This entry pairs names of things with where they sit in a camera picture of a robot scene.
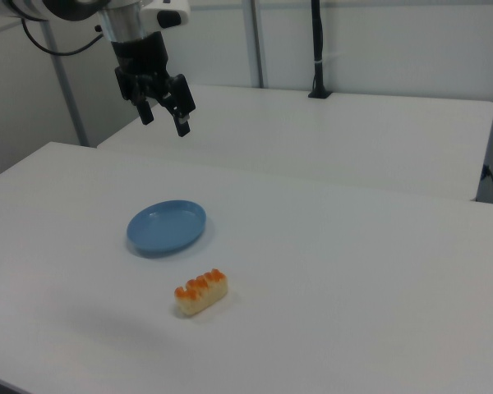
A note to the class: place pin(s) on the bread with orange topping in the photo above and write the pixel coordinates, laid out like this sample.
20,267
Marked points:
201,293

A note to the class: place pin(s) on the grey metal frame post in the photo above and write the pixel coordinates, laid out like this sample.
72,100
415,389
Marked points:
67,90
257,41

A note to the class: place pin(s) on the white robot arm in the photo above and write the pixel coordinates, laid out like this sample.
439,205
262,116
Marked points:
156,10

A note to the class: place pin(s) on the blue round plate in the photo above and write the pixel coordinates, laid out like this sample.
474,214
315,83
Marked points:
166,227

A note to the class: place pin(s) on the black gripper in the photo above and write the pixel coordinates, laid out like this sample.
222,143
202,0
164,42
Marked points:
141,57

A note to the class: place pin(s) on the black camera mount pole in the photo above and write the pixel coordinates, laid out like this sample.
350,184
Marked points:
319,49

